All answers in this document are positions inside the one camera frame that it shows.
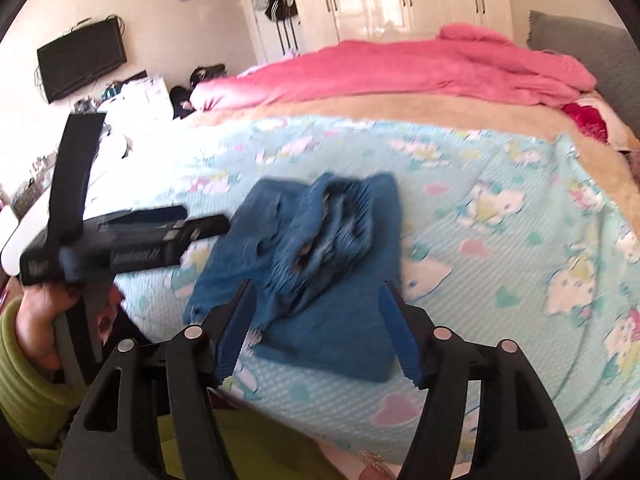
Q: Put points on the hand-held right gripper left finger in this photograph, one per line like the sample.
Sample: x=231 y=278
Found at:
x=240 y=330

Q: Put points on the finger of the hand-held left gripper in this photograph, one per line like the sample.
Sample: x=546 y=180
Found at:
x=150 y=214
x=210 y=225

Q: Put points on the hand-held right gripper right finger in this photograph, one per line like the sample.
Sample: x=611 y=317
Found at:
x=400 y=330

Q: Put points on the blue denim pants lace hem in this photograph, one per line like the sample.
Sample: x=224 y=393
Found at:
x=340 y=320

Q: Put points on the person's left forearm green sleeve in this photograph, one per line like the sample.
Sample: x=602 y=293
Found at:
x=25 y=400

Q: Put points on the person's right hand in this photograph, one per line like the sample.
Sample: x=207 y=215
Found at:
x=374 y=467

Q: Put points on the person's left hand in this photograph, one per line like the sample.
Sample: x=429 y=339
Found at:
x=35 y=320

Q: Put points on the clutter of small table things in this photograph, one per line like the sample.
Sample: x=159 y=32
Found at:
x=32 y=180

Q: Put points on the cluster of toiletry bottles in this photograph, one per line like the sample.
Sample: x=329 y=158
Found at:
x=87 y=106

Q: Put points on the light blue cartoon printed blanket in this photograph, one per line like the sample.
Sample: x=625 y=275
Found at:
x=500 y=285

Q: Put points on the white drawer chest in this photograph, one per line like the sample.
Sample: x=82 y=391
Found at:
x=145 y=95

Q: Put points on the dark cloth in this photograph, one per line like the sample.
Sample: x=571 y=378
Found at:
x=180 y=100

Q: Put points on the person's yellow-green clothing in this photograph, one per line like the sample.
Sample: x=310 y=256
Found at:
x=260 y=450

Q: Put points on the white door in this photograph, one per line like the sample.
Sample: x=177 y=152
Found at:
x=245 y=35

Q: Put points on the tan plush blanket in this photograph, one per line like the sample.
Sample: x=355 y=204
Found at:
x=400 y=107

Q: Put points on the pink duvet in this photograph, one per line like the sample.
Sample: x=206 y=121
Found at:
x=375 y=70

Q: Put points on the black hanging bag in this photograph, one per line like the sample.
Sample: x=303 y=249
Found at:
x=284 y=5

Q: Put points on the red cloth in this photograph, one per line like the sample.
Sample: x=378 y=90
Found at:
x=587 y=120

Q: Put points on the grey padded headboard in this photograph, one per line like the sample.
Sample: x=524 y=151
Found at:
x=590 y=50

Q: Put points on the black wall television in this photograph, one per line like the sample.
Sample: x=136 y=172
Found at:
x=80 y=60

